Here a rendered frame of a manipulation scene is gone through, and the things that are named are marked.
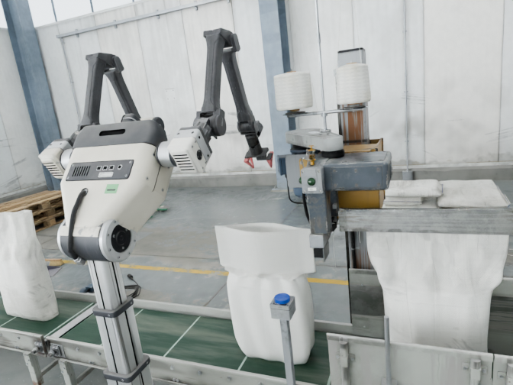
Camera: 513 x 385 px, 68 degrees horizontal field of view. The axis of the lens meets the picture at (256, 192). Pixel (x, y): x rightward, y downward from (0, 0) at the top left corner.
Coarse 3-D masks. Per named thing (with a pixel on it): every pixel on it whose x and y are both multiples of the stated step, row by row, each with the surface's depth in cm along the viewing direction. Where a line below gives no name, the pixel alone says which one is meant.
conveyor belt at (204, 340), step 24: (144, 312) 240; (168, 312) 237; (72, 336) 223; (96, 336) 220; (144, 336) 215; (168, 336) 212; (192, 336) 209; (216, 336) 207; (192, 360) 190; (216, 360) 188; (240, 360) 186; (264, 360) 184; (312, 360) 180
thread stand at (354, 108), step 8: (320, 40) 161; (320, 48) 162; (320, 56) 162; (320, 64) 163; (320, 72) 164; (288, 112) 176; (296, 112) 169; (304, 112) 168; (312, 112) 169; (320, 112) 168; (328, 112) 167; (336, 112) 166
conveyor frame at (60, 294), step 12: (84, 300) 267; (96, 300) 263; (84, 312) 250; (72, 324) 237; (0, 336) 238; (12, 336) 233; (24, 336) 228; (36, 336) 221; (12, 348) 234; (24, 348) 231
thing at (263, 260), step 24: (240, 240) 174; (264, 240) 168; (288, 240) 167; (240, 264) 179; (264, 264) 171; (288, 264) 170; (312, 264) 168; (240, 288) 178; (264, 288) 172; (288, 288) 168; (240, 312) 181; (264, 312) 175; (312, 312) 178; (240, 336) 184; (264, 336) 178; (312, 336) 180
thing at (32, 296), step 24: (0, 216) 246; (24, 216) 230; (0, 240) 237; (24, 240) 232; (0, 264) 239; (24, 264) 233; (0, 288) 252; (24, 288) 236; (48, 288) 247; (24, 312) 242; (48, 312) 245
